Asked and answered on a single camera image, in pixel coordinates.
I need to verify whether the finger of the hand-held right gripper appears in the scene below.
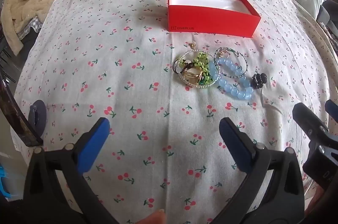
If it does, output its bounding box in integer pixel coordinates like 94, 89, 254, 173
293, 103, 329, 144
325, 99, 338, 123

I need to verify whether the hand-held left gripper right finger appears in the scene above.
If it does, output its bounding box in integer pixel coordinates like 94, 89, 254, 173
219, 118, 307, 224

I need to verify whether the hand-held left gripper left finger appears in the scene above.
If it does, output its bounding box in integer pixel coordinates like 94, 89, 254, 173
22, 117, 119, 224

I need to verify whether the blue bead bracelet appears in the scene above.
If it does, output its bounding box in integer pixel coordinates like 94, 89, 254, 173
209, 57, 254, 101

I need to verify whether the black beaded ornament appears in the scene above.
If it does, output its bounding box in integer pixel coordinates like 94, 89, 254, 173
251, 73, 268, 88

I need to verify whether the green bead bracelet with rings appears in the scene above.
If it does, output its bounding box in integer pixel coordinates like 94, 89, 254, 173
177, 49, 221, 87

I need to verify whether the gold bangle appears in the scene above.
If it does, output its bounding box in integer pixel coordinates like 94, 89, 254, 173
183, 68, 205, 85

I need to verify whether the thin dark beaded bracelet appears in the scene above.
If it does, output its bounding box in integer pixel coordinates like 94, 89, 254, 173
214, 47, 250, 79

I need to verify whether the black cord bracelet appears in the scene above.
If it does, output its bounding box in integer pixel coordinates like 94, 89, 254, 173
173, 59, 196, 74

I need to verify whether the red cardboard box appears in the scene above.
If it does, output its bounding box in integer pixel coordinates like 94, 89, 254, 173
167, 0, 262, 39

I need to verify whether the person's right hand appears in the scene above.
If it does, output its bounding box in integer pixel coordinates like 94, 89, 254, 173
305, 184, 328, 218

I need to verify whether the person's left hand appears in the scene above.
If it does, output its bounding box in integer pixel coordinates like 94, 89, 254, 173
143, 209, 167, 224

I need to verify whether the dark grey round disc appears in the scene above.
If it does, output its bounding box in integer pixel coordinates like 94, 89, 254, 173
29, 100, 47, 139

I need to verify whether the dark glossy board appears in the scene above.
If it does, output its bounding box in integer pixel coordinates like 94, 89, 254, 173
0, 76, 43, 147

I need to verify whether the cherry print cloth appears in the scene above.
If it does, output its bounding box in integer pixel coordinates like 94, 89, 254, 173
11, 0, 334, 224

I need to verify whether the blue plastic object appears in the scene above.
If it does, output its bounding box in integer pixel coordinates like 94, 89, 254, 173
0, 165, 11, 198

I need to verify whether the grey plaid cloth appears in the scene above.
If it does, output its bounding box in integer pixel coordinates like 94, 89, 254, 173
15, 15, 43, 38

